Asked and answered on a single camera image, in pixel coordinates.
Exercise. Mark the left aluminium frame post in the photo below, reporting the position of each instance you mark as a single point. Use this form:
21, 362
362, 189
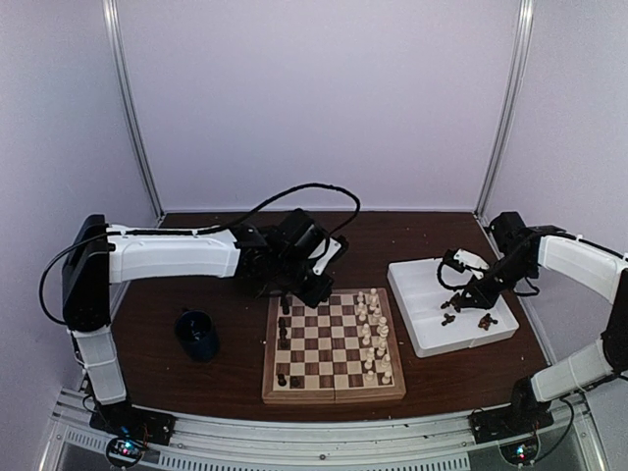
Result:
114, 31

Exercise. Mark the row of white chess pieces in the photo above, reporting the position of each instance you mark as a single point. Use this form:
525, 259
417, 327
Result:
373, 339

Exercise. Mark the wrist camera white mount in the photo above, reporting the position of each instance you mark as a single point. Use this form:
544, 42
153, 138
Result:
329, 250
461, 260

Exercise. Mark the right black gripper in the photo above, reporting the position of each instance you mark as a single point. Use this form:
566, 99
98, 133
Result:
485, 297

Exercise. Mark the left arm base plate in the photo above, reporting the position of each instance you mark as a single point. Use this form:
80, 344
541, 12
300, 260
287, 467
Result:
140, 425

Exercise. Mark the dark blue mug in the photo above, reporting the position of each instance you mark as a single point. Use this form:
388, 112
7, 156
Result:
196, 333

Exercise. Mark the aluminium frame post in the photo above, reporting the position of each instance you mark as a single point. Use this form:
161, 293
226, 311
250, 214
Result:
517, 69
114, 31

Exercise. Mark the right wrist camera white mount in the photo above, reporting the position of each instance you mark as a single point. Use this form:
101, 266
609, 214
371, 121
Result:
461, 260

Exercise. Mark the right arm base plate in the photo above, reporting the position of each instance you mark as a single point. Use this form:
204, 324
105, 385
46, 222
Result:
503, 423

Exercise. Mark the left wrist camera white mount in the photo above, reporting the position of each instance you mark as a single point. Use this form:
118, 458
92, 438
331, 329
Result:
329, 250

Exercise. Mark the white plastic compartment tray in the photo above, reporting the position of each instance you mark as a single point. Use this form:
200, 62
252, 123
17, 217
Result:
434, 329

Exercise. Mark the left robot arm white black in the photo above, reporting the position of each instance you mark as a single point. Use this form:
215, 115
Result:
292, 255

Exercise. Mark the right aluminium frame post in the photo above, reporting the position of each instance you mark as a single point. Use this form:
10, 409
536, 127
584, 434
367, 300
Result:
517, 69

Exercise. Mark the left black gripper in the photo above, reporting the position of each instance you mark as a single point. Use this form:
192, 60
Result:
323, 289

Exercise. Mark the pile of brown chess pieces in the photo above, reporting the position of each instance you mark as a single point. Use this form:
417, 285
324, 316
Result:
484, 322

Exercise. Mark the wooden chess board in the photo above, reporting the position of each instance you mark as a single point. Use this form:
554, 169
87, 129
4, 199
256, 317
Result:
323, 354

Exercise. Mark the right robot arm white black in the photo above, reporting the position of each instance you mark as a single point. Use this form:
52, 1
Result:
585, 282

